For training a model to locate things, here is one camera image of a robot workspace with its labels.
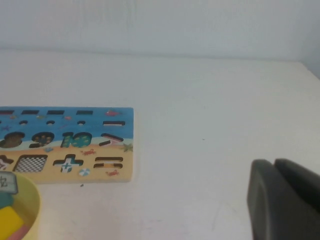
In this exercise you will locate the yellow plastic bowl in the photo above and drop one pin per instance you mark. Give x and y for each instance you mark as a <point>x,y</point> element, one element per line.
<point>32,200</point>

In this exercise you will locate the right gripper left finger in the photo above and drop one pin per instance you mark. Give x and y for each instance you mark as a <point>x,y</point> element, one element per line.
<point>275,207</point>

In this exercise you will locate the teal heart piece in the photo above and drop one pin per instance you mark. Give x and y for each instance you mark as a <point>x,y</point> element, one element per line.
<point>6,200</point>

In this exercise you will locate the paper label on yellow bowl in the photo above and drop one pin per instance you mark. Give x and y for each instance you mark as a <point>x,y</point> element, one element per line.
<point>7,182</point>

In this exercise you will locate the yellow pentagon piece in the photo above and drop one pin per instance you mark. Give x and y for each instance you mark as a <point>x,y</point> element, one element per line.
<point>10,221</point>

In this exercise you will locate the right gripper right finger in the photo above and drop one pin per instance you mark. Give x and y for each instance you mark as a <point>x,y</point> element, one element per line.
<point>302,185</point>

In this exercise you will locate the colourful wooden number puzzle board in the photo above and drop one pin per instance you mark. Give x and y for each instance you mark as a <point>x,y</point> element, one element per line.
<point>75,147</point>

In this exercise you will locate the pink trapezoid piece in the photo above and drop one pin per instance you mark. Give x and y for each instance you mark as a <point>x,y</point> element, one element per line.
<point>25,230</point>

